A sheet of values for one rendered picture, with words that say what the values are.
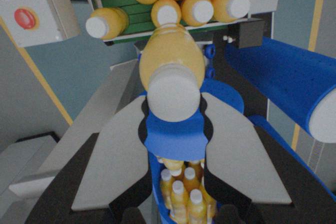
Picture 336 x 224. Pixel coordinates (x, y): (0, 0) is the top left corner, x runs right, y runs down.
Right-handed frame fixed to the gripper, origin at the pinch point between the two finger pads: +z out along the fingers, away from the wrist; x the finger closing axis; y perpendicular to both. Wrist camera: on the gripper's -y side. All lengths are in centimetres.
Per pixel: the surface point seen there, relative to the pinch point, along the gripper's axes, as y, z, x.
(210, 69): 13.3, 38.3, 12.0
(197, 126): 15.5, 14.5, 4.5
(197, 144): 17.6, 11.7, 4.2
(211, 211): 64, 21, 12
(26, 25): -4.0, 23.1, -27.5
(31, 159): 109, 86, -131
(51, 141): 114, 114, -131
